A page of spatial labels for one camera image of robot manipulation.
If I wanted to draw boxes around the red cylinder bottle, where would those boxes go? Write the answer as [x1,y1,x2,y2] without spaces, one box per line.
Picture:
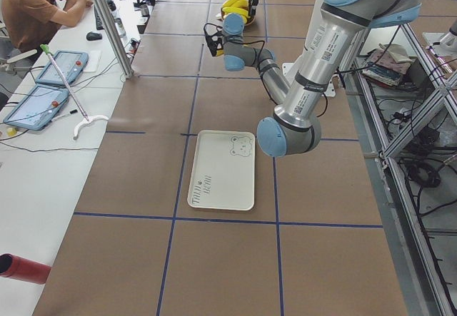
[1,253,51,285]

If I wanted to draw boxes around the white bear tray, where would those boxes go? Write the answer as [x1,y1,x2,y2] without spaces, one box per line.
[187,130,256,211]

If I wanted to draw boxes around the black camera cable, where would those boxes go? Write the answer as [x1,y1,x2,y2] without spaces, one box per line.
[203,22,267,51]

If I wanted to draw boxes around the folded cloth stack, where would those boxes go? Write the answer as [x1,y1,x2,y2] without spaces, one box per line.
[362,44,416,86]

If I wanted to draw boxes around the small metal cup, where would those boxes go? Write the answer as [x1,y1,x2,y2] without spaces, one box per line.
[139,4,149,17]

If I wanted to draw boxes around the seated person brown shirt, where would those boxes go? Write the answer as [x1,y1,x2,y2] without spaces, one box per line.
[1,0,93,53]

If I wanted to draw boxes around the black computer mouse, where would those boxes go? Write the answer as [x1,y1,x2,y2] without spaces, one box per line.
[86,31,102,41]

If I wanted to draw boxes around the aluminium frame post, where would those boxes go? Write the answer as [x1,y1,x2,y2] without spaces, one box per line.
[93,0,134,79]

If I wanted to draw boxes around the lower blue teach pendant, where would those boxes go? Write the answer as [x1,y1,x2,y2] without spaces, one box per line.
[3,84,69,131]

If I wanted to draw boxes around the brown wicker basket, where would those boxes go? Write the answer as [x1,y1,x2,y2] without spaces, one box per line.
[219,6,255,26]

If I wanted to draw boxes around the front yellow banana bunch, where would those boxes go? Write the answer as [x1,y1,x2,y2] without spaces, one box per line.
[221,0,248,10]

